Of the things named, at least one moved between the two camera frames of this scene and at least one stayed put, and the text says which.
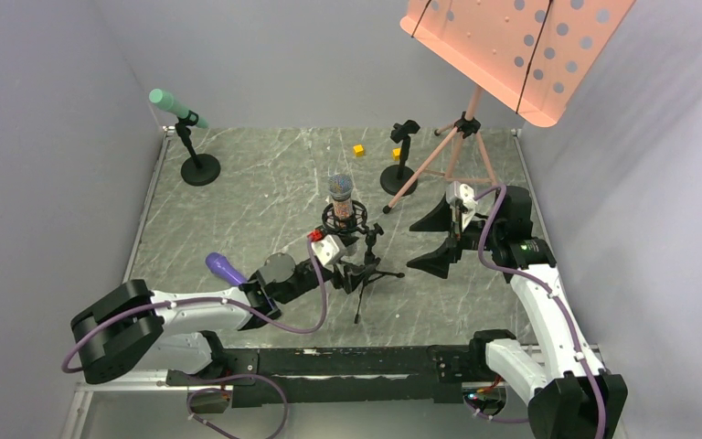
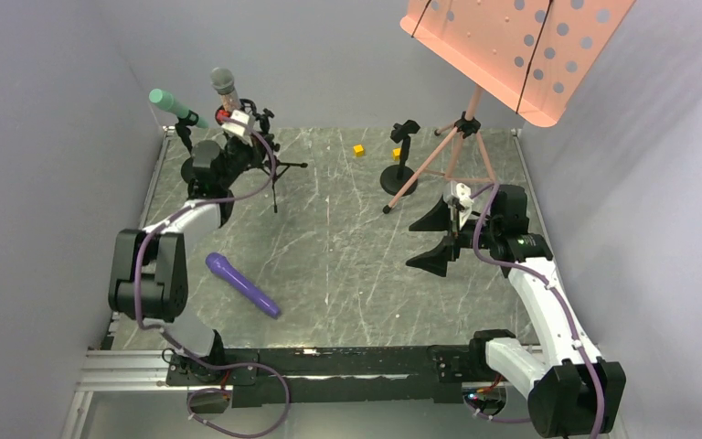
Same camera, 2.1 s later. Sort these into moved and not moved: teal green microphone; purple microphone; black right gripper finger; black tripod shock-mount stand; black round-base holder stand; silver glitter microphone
Moved: silver glitter microphone; black tripod shock-mount stand
Not moved: purple microphone; black right gripper finger; black round-base holder stand; teal green microphone
